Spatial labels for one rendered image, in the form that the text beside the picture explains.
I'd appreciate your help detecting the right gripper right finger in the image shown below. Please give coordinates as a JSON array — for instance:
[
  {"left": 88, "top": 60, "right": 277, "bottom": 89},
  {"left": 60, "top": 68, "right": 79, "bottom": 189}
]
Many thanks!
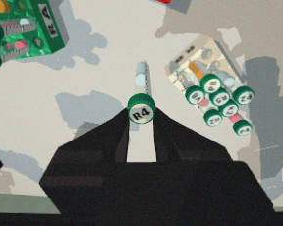
[{"left": 153, "top": 107, "right": 233, "bottom": 162}]

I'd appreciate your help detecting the green tube rack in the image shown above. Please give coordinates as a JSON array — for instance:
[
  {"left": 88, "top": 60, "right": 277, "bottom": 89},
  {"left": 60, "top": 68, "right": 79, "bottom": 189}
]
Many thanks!
[{"left": 0, "top": 0, "right": 65, "bottom": 60}]

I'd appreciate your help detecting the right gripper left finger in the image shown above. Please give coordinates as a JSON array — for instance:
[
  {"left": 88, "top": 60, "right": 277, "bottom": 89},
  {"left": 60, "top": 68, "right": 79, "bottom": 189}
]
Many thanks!
[{"left": 49, "top": 107, "right": 130, "bottom": 163}]

